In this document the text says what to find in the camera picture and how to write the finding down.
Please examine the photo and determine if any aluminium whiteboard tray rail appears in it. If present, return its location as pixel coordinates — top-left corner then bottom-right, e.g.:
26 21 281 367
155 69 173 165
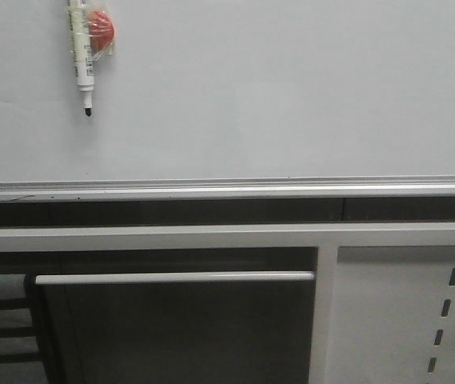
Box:
0 175 455 203

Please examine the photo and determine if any grey panel with white handle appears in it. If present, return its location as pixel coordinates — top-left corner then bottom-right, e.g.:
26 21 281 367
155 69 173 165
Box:
35 271 315 383

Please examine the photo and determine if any large whiteboard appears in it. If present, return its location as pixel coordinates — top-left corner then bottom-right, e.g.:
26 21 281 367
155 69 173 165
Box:
0 1 455 183

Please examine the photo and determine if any white perforated pegboard panel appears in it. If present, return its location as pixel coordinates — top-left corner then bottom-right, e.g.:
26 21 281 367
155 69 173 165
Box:
326 246 455 383

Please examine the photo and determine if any white stand frame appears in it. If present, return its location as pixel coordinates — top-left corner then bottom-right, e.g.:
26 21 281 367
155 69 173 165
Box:
0 222 455 383

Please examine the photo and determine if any white black-tip whiteboard marker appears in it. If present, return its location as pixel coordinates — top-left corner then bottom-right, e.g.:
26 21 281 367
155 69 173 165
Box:
67 0 95 117

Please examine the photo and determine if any red round magnet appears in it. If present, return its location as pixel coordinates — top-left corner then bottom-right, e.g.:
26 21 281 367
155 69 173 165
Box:
87 9 115 56

